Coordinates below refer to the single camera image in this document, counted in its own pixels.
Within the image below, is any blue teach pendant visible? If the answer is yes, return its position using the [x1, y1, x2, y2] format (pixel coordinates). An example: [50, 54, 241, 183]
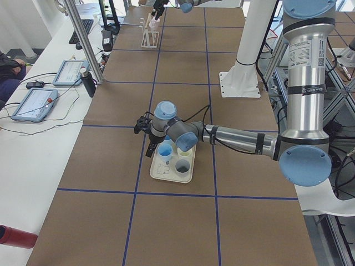
[52, 60, 89, 86]
[10, 88, 59, 122]

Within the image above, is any near blue teach pendant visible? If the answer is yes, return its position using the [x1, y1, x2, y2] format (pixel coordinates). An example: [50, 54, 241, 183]
[10, 88, 59, 122]

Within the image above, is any far blue teach pendant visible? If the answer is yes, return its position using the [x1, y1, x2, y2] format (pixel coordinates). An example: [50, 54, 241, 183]
[52, 60, 89, 86]

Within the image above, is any pale green plastic cup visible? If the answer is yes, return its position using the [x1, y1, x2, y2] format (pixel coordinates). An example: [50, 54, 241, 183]
[177, 148, 192, 158]

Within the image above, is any cream plastic tray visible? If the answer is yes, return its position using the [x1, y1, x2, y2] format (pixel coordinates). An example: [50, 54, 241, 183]
[150, 140, 196, 183]

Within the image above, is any pink plastic cup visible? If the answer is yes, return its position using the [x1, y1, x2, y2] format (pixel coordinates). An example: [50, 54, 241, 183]
[149, 18, 160, 31]

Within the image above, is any black water bottle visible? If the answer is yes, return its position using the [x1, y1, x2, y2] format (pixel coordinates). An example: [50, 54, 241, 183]
[79, 66, 96, 98]

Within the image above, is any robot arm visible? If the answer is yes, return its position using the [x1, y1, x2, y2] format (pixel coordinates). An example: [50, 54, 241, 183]
[151, 0, 210, 20]
[134, 1, 336, 187]

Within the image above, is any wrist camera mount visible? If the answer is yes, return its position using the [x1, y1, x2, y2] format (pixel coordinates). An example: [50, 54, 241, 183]
[134, 111, 154, 134]

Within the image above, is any white wire cup rack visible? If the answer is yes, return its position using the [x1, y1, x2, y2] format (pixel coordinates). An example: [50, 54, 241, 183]
[139, 13, 160, 48]

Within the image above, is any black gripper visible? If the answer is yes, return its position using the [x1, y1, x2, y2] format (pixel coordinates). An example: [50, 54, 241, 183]
[151, 0, 168, 21]
[145, 126, 166, 158]

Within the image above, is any black handheld device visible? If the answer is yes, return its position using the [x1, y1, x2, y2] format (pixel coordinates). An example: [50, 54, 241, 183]
[26, 81, 45, 89]

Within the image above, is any red water bottle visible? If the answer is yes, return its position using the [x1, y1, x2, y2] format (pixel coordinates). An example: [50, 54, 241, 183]
[1, 225, 38, 249]

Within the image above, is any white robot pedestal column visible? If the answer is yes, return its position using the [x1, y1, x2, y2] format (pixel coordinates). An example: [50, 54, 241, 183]
[219, 0, 277, 98]

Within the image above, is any grey plastic cup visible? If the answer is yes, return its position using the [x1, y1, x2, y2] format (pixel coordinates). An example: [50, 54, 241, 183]
[175, 159, 191, 177]

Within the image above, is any person in black jacket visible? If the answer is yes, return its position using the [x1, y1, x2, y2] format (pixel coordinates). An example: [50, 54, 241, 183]
[1, 52, 28, 103]

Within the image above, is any white chair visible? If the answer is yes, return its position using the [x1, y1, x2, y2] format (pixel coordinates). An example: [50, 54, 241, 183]
[295, 179, 355, 217]

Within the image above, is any aluminium frame post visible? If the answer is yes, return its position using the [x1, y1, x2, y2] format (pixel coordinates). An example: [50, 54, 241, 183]
[63, 0, 104, 85]

